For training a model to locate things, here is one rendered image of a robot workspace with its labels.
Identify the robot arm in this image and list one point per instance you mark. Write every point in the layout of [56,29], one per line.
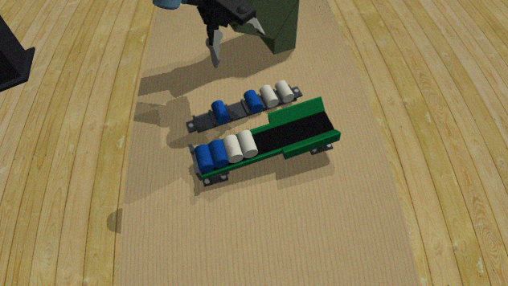
[238,10]

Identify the dark grey slotted rack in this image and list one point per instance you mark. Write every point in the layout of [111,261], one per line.
[237,110]

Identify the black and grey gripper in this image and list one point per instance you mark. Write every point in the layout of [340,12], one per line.
[213,18]

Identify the white cylinder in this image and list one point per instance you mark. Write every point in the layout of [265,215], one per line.
[269,96]
[247,144]
[232,148]
[284,91]

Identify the blue plastic bar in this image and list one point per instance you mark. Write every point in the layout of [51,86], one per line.
[204,159]
[220,112]
[218,153]
[253,101]

